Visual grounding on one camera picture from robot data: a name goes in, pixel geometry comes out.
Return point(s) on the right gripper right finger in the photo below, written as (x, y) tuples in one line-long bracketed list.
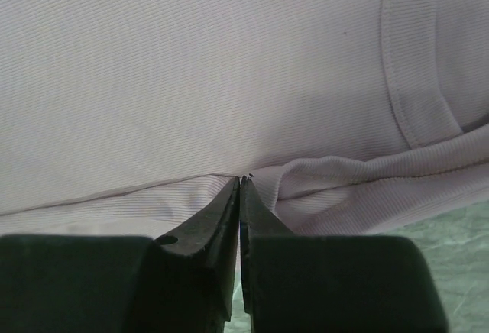
[(255, 220)]

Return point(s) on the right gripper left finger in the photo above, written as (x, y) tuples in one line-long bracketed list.
[(199, 266)]

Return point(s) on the pink tank top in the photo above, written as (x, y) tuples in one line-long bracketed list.
[(352, 116)]

